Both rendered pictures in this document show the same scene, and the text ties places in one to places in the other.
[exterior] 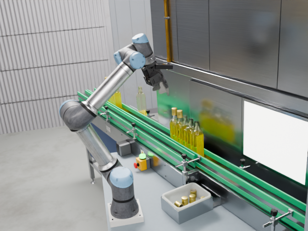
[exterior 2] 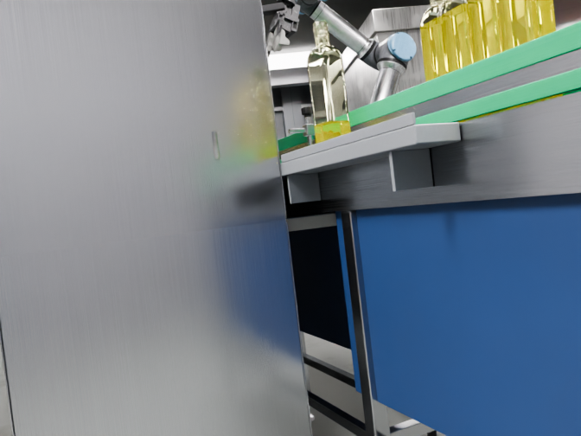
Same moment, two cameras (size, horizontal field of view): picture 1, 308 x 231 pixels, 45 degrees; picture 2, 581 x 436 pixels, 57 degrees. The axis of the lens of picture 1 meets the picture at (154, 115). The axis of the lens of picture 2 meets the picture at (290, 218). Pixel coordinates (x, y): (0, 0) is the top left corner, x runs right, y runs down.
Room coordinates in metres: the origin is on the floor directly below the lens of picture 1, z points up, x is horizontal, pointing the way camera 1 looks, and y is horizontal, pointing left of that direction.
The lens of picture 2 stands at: (3.88, 0.06, 0.78)
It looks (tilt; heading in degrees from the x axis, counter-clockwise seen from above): 1 degrees down; 184
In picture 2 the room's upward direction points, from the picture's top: 7 degrees counter-clockwise
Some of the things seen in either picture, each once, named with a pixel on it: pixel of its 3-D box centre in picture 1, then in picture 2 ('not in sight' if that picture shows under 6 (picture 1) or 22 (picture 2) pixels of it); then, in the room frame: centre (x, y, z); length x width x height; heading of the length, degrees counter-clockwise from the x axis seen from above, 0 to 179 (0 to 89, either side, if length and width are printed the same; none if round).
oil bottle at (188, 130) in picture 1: (191, 142); not in sight; (2.03, -0.21, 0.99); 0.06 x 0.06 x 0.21; 29
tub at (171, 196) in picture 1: (186, 201); not in sight; (1.69, -0.14, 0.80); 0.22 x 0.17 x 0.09; 119
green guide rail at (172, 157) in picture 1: (118, 121); not in sight; (2.63, 0.28, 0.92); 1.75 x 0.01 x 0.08; 29
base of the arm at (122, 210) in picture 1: (123, 202); not in sight; (1.68, 0.19, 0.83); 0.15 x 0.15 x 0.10
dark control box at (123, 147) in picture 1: (123, 148); not in sight; (2.43, 0.24, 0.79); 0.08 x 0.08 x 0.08; 29
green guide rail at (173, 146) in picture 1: (126, 119); not in sight; (2.67, 0.21, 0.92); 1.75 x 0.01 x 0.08; 29
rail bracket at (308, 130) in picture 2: (151, 118); (302, 135); (2.61, 0.02, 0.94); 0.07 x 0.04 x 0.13; 119
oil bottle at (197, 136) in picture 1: (197, 145); not in sight; (1.98, -0.24, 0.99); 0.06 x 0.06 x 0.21; 30
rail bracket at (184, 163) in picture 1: (188, 163); not in sight; (1.84, -0.17, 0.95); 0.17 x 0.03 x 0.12; 119
